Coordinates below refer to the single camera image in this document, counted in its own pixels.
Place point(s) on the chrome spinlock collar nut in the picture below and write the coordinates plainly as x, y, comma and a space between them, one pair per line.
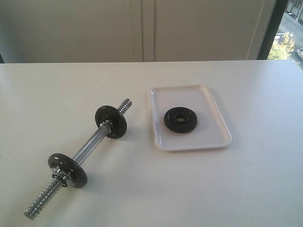
62, 175

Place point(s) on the black plastic disc wheel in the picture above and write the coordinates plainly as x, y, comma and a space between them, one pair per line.
116, 118

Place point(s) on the dark window frame post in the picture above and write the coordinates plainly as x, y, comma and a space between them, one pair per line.
272, 28

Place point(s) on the chrome threaded dumbbell bar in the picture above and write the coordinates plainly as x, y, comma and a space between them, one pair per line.
55, 185

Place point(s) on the black weight plate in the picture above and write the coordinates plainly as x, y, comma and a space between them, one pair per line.
77, 174
180, 120

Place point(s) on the white rectangular plastic tray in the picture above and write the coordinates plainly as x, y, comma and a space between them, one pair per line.
210, 132

